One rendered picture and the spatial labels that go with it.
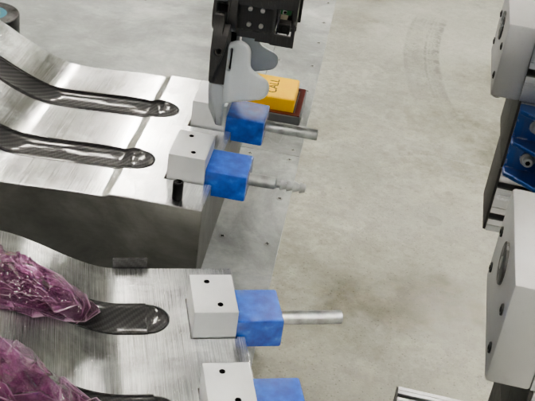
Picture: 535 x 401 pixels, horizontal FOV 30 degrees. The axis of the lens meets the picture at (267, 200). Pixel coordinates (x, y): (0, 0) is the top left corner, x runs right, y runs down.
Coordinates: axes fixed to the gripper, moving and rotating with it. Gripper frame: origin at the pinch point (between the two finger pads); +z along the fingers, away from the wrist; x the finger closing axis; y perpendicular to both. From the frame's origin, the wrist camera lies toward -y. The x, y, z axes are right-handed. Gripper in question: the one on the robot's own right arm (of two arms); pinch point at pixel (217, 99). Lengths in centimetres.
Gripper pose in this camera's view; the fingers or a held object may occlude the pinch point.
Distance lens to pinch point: 104.7
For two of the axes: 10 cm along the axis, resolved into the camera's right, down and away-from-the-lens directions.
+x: 1.4, -5.2, 8.4
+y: 9.8, 1.7, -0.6
